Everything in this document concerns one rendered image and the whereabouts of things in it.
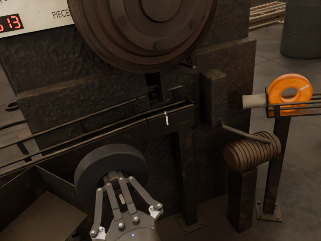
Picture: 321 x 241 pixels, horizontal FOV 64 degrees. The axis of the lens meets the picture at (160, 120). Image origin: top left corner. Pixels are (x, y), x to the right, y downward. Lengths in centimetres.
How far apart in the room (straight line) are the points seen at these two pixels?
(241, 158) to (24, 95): 83
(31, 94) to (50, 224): 42
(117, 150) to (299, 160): 154
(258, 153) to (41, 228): 81
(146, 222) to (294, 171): 146
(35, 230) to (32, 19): 63
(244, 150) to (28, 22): 88
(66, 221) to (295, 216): 116
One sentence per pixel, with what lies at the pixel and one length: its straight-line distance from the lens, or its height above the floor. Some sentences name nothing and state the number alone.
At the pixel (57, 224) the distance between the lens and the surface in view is 84.
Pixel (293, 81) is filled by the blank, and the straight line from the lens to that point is 108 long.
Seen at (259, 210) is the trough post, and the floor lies 1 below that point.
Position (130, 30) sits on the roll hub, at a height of 105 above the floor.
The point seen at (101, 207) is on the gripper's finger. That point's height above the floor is 85.
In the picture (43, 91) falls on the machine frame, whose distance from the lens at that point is 97.
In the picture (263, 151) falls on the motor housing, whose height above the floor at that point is 50.
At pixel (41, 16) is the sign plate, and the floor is 110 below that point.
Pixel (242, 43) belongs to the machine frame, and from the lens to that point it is 116.
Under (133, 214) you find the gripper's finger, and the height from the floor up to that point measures 86.
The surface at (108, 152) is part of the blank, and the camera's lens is 51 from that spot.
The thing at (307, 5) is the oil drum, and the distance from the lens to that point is 343.
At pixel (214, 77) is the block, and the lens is 101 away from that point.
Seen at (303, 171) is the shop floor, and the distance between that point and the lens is 183.
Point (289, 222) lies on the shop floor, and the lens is 155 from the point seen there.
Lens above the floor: 120
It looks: 32 degrees down
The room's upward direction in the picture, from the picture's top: 8 degrees counter-clockwise
